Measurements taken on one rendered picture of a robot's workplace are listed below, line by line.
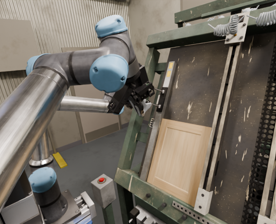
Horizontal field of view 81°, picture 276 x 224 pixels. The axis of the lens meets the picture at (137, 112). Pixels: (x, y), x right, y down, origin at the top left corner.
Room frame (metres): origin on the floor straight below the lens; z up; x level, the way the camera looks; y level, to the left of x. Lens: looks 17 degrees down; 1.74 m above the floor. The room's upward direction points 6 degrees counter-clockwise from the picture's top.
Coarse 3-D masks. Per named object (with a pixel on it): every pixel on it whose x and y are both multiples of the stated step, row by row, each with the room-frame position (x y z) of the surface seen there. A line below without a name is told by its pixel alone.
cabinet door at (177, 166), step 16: (160, 128) 1.14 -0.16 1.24; (176, 128) 1.06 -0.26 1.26; (192, 128) 0.99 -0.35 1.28; (208, 128) 0.93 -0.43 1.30; (160, 144) 1.08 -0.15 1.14; (176, 144) 1.01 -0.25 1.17; (192, 144) 0.94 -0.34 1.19; (160, 160) 1.02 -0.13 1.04; (176, 160) 0.95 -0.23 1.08; (192, 160) 0.89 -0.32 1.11; (160, 176) 0.96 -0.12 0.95; (176, 176) 0.90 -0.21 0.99; (192, 176) 0.84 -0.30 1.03; (176, 192) 0.84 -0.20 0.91; (192, 192) 0.79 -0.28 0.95
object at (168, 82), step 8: (168, 64) 1.36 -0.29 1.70; (168, 80) 1.28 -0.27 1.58; (168, 88) 1.26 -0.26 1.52; (160, 112) 1.19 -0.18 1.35; (160, 120) 1.17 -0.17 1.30; (152, 128) 1.16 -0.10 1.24; (152, 136) 1.13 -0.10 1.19; (152, 144) 1.10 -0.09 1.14; (152, 152) 1.07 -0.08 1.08; (144, 160) 1.07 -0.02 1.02; (144, 168) 1.04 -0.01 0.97; (144, 176) 1.01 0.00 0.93
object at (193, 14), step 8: (216, 0) 1.64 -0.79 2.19; (224, 0) 1.59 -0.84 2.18; (232, 0) 1.55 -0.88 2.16; (240, 0) 1.51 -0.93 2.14; (248, 0) 1.47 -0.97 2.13; (192, 8) 1.79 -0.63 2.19; (200, 8) 1.73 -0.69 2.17; (208, 8) 1.68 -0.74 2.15; (216, 8) 1.63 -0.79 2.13; (176, 16) 1.91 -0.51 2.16; (184, 16) 1.85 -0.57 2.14; (192, 16) 1.79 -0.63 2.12; (200, 16) 1.73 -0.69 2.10
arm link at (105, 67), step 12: (96, 48) 0.37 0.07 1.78; (108, 48) 0.36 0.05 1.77; (120, 48) 0.37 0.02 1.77; (72, 60) 0.35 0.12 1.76; (84, 60) 0.35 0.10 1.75; (96, 60) 0.33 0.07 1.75; (108, 60) 0.33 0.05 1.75; (120, 60) 0.34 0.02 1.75; (84, 72) 0.35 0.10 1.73; (96, 72) 0.32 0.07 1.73; (108, 72) 0.32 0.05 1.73; (120, 72) 0.32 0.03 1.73; (84, 84) 0.38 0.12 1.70; (96, 84) 0.34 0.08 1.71; (108, 84) 0.34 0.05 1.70; (120, 84) 0.33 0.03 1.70
